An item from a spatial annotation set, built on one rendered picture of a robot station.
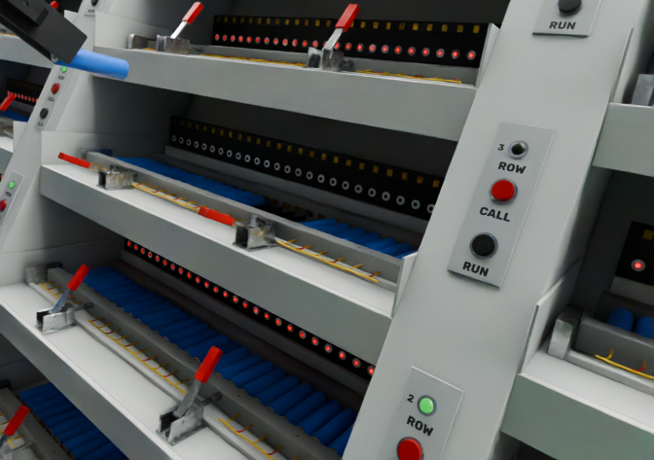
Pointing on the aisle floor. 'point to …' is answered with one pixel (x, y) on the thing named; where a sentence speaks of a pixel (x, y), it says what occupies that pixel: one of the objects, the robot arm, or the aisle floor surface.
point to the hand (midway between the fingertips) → (32, 19)
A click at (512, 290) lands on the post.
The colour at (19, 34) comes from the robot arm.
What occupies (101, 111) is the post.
